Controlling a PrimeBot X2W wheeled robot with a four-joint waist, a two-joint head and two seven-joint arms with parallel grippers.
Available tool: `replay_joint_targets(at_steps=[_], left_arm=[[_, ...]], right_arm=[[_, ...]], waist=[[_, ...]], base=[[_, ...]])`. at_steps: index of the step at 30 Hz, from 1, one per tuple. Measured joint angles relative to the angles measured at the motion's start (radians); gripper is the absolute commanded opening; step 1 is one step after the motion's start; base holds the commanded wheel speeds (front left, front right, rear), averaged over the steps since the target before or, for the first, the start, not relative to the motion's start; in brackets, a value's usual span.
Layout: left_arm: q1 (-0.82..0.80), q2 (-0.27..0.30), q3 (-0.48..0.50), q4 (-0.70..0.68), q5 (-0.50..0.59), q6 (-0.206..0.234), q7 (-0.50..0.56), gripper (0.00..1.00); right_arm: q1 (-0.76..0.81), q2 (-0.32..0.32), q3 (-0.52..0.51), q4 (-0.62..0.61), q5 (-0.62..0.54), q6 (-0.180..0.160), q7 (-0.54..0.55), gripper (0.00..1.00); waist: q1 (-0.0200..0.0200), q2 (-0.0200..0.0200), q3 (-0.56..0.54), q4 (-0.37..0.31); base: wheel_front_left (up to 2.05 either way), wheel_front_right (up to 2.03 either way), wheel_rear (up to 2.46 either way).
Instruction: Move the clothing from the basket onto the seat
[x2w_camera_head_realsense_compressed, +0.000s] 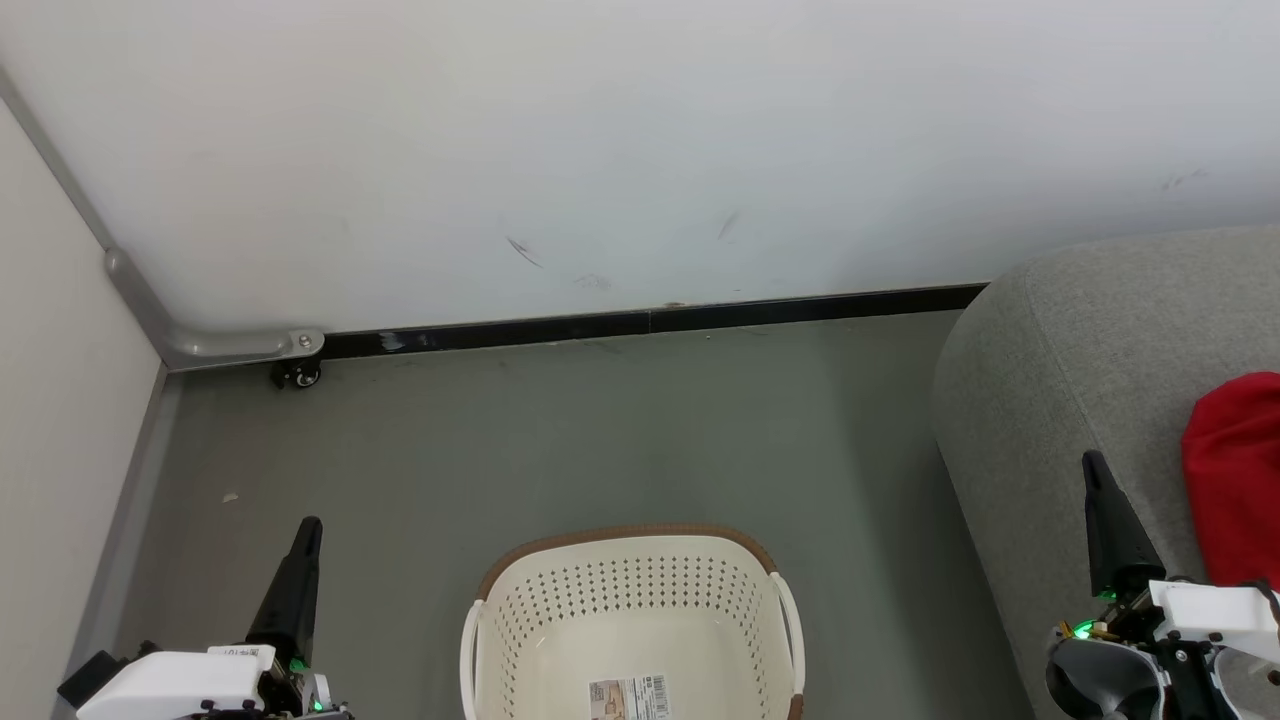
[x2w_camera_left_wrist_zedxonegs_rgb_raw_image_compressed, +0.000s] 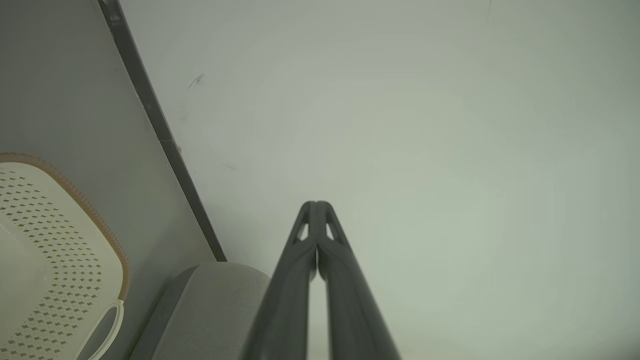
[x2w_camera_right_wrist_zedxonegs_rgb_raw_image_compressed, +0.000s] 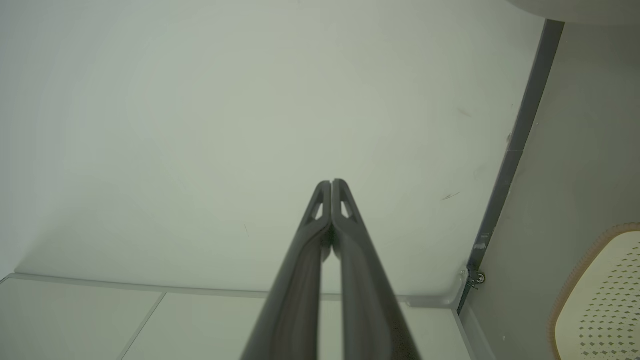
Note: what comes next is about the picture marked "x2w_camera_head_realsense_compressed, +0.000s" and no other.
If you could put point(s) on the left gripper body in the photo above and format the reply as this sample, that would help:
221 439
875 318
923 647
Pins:
170 685

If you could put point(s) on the small black caster wheel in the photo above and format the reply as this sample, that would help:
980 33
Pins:
300 375

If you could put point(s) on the grey fabric sofa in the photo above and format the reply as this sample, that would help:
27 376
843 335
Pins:
1060 400

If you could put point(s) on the cream perforated laundry basket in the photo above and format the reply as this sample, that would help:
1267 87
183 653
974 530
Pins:
630 600

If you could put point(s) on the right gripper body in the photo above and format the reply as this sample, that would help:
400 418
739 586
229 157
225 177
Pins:
1225 610

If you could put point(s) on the black baseboard strip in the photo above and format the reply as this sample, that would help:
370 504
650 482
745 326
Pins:
650 320

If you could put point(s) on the grey metal corner rail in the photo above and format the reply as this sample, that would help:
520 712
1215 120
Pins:
220 345

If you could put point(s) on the paper label sticker in basket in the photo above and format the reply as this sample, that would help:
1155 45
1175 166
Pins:
630 698

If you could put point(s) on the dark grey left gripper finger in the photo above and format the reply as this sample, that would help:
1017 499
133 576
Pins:
290 600

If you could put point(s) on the plain red garment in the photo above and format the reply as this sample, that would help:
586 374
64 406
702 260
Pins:
1235 480

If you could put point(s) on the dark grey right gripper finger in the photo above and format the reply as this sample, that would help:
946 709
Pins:
1120 545

